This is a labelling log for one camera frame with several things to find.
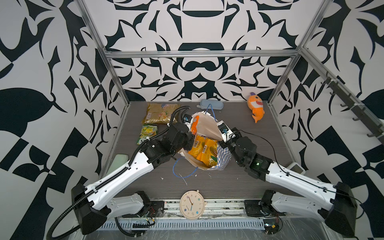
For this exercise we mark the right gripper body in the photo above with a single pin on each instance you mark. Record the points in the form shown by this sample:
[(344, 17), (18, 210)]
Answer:
[(233, 146)]

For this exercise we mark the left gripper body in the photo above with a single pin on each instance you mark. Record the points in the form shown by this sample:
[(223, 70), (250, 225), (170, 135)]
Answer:
[(186, 144)]

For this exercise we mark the green yellow snack packet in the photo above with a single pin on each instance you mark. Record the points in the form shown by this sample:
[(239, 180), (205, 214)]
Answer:
[(147, 131)]

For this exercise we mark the gold snack bag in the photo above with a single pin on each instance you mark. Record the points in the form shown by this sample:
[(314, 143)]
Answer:
[(158, 113)]

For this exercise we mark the blue checkered paper bag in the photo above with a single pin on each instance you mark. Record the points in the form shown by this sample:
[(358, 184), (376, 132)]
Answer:
[(207, 127)]

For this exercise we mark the orange yellow snack bag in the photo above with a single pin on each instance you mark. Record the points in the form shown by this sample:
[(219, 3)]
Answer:
[(198, 146), (209, 154)]

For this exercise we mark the pink fruit candy bag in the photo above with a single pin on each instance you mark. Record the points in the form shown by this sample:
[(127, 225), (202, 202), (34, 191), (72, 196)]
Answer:
[(193, 128)]

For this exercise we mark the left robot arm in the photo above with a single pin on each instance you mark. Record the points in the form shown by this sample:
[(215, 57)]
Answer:
[(98, 202)]

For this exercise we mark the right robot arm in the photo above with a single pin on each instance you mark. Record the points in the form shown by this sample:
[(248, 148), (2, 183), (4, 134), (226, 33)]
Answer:
[(335, 205)]

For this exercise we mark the blue glasses case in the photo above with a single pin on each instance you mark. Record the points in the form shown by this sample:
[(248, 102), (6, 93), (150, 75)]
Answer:
[(210, 104)]

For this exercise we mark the orange plush toy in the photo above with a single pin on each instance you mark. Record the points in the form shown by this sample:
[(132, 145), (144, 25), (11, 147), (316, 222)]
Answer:
[(255, 104)]

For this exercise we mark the white digital timer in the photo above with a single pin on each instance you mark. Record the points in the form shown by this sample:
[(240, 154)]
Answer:
[(297, 168)]

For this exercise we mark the green glasses case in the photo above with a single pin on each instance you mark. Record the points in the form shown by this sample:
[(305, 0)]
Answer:
[(117, 162)]

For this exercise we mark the round wooden clock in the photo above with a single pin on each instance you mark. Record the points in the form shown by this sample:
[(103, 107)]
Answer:
[(192, 205)]

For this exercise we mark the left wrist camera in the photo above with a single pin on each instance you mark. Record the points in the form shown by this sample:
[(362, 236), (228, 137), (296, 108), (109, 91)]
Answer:
[(186, 118)]

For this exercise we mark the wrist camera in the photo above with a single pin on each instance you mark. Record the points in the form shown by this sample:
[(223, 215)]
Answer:
[(224, 130), (186, 118)]

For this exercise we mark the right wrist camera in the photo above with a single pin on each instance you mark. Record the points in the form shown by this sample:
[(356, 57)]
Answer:
[(224, 130)]

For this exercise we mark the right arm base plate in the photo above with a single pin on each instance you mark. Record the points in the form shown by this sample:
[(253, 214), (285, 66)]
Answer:
[(257, 208)]

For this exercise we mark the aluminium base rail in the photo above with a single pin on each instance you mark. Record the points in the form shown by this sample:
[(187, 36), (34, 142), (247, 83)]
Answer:
[(219, 214)]

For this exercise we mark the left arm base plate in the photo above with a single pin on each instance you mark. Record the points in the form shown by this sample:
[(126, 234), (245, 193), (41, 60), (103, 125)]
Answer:
[(154, 210)]

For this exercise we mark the black wall hook rack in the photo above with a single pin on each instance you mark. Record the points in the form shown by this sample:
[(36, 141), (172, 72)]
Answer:
[(350, 102)]

